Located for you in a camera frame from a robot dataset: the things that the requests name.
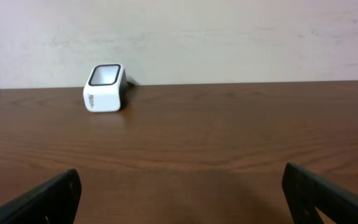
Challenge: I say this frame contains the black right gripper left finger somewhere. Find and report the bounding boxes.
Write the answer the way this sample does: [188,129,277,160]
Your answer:
[0,169,81,224]

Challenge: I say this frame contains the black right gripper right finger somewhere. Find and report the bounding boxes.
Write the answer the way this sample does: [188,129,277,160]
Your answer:
[282,162,358,224]

